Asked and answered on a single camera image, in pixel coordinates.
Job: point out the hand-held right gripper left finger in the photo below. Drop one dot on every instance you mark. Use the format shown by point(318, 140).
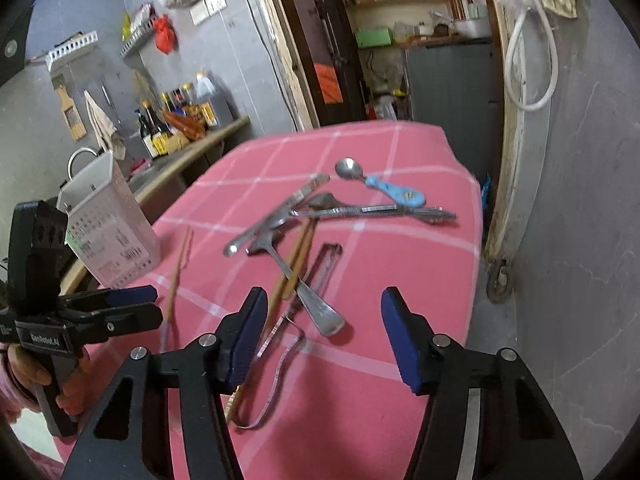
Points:
point(246, 340)

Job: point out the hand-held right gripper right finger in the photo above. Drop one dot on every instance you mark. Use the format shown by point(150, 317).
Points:
point(400, 340)

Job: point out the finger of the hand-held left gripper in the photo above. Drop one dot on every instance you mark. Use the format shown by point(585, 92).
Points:
point(127, 321)
point(120, 296)

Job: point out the white perforated utensil holder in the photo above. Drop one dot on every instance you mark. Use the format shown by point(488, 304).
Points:
point(107, 225)

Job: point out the silver fork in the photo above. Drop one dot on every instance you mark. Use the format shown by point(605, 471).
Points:
point(320, 310)

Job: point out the silver table knife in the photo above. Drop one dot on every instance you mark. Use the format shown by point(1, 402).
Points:
point(280, 212)
point(380, 210)

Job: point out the person's left forearm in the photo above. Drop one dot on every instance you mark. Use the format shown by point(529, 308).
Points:
point(6, 395)

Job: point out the person's left hand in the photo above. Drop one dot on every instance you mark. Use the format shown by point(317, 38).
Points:
point(25, 375)

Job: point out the wooden chopstick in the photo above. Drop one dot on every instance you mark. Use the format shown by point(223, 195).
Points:
point(274, 305)
point(175, 285)

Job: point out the pink plaid tablecloth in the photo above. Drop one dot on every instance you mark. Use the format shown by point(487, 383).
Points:
point(390, 260)

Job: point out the thin metal tongs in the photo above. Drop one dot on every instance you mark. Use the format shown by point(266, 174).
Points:
point(320, 272)

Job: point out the caster wheel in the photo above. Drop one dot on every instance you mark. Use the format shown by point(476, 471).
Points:
point(500, 282)

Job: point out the metal faucet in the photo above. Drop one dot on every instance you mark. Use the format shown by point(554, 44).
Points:
point(80, 152)

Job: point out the flat silver table knife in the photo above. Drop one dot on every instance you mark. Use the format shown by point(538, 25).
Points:
point(280, 212)

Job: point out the beige hanging towel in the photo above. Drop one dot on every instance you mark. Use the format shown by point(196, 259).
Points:
point(102, 125)

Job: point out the wooden grater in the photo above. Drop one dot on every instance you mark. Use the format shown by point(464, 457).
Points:
point(72, 115)

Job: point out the row of condiment bottles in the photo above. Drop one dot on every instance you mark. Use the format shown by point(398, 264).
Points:
point(160, 135)

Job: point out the blue packet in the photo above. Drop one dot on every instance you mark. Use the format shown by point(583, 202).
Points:
point(486, 187)

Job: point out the orange snack packet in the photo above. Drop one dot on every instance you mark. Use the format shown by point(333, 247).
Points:
point(185, 125)

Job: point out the white plastic bag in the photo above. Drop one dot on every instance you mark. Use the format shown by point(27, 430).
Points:
point(386, 109)

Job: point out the grey cabinet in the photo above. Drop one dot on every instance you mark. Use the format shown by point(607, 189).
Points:
point(450, 105)

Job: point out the red plastic bag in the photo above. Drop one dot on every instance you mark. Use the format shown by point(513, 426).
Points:
point(165, 35)

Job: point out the green box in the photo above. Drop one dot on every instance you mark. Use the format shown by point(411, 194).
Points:
point(374, 37)

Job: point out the dark door with flower sticker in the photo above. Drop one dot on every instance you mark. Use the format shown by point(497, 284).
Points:
point(315, 35)

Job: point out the metal pot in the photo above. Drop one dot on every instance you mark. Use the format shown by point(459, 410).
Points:
point(472, 27)

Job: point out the wooden shelf unit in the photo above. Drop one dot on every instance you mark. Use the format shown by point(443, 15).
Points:
point(400, 2)

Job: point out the wooden door frame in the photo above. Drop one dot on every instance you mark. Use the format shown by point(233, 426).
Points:
point(510, 170)

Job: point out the white plastic wall rack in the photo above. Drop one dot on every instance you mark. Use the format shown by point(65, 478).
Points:
point(70, 47)

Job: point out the metal wall shelf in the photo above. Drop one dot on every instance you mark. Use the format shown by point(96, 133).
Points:
point(140, 35)

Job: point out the white wall socket panel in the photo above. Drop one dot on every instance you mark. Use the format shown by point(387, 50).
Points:
point(207, 7)

